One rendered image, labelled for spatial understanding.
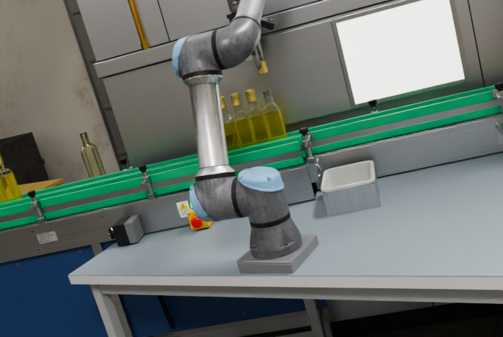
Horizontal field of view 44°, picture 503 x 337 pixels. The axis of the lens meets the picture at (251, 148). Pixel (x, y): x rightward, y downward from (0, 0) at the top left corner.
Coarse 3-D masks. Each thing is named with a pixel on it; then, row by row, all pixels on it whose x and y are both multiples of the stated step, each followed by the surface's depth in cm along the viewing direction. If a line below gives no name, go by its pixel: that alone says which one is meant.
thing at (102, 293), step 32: (96, 288) 213; (128, 288) 205; (160, 288) 197; (192, 288) 190; (224, 288) 184; (256, 288) 177; (288, 288) 172; (320, 288) 166; (352, 288) 161; (384, 288) 156
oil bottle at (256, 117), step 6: (258, 108) 225; (252, 114) 224; (258, 114) 224; (252, 120) 225; (258, 120) 224; (264, 120) 225; (252, 126) 226; (258, 126) 225; (264, 126) 225; (252, 132) 226; (258, 132) 226; (264, 132) 225; (258, 138) 226; (264, 138) 226
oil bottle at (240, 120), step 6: (234, 114) 227; (240, 114) 225; (246, 114) 226; (234, 120) 226; (240, 120) 226; (246, 120) 225; (234, 126) 227; (240, 126) 226; (246, 126) 226; (240, 132) 227; (246, 132) 226; (240, 138) 227; (246, 138) 227; (252, 138) 227; (240, 144) 228; (246, 144) 228; (252, 144) 227
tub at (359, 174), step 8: (368, 160) 213; (336, 168) 215; (344, 168) 214; (352, 168) 214; (360, 168) 213; (368, 168) 212; (328, 176) 214; (336, 176) 215; (344, 176) 215; (352, 176) 214; (360, 176) 214; (368, 176) 213; (328, 184) 208; (336, 184) 216; (344, 184) 215; (352, 184) 193; (360, 184) 193
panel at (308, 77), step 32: (416, 0) 219; (288, 32) 229; (320, 32) 227; (288, 64) 232; (320, 64) 230; (224, 96) 240; (256, 96) 238; (288, 96) 236; (320, 96) 234; (352, 96) 232
